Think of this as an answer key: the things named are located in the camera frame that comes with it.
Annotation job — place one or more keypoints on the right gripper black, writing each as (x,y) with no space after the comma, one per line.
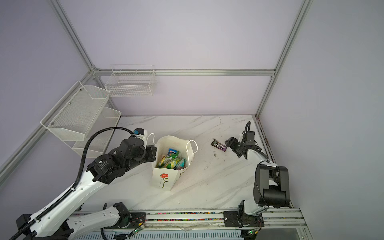
(232,142)

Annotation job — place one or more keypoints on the yellow-green snack packet back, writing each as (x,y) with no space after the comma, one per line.
(168,163)

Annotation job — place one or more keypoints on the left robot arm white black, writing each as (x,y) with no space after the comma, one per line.
(56,222)

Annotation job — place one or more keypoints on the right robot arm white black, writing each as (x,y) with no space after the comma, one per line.
(271,185)

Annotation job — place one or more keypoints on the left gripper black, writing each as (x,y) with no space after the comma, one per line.
(151,150)

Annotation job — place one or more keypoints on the white floral paper bag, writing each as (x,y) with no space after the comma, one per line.
(165,179)

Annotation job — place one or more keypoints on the blue snack packet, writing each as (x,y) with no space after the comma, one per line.
(173,153)

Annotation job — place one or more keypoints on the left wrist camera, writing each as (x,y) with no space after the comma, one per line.
(139,131)

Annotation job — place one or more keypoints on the teal snack packet top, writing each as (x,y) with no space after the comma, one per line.
(182,164)

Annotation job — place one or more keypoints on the lower white mesh shelf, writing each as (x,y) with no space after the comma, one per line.
(107,118)

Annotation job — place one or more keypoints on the upper white mesh shelf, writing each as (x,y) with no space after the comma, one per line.
(72,118)

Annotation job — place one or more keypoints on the brown purple candy bar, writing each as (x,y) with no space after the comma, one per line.
(215,143)

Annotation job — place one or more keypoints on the white mesh shelf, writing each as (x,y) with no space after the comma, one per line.
(107,118)
(72,118)

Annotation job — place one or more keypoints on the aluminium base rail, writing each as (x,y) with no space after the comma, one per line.
(183,220)

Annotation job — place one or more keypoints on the white wire basket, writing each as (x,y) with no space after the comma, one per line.
(131,81)

